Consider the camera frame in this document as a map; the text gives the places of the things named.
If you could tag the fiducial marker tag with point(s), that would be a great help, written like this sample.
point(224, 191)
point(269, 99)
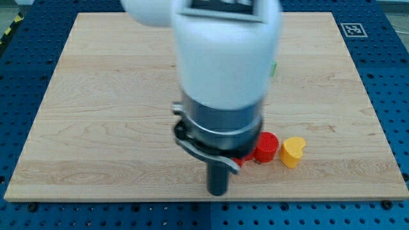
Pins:
point(353, 30)

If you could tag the silver tool flange with clamp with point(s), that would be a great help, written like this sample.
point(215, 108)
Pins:
point(217, 136)

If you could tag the wooden board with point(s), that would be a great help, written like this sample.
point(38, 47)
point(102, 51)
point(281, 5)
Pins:
point(104, 130)

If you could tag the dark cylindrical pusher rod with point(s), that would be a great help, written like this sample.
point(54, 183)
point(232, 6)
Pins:
point(217, 178)

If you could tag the yellow heart-shaped block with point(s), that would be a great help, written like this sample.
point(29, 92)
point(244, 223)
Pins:
point(291, 151)

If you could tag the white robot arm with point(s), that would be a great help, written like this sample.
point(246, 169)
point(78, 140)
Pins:
point(225, 52)

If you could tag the red cylinder block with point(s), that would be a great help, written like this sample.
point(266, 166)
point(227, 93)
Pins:
point(266, 147)

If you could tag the red block behind tool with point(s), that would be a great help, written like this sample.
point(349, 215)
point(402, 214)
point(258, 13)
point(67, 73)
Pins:
point(241, 161)

